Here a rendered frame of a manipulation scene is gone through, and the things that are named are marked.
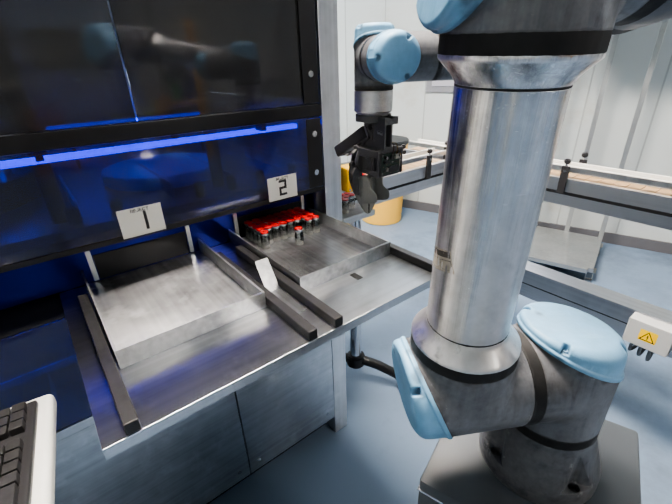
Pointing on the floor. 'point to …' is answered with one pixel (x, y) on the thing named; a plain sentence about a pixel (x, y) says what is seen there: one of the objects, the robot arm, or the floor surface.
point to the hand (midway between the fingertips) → (365, 206)
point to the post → (331, 204)
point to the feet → (369, 364)
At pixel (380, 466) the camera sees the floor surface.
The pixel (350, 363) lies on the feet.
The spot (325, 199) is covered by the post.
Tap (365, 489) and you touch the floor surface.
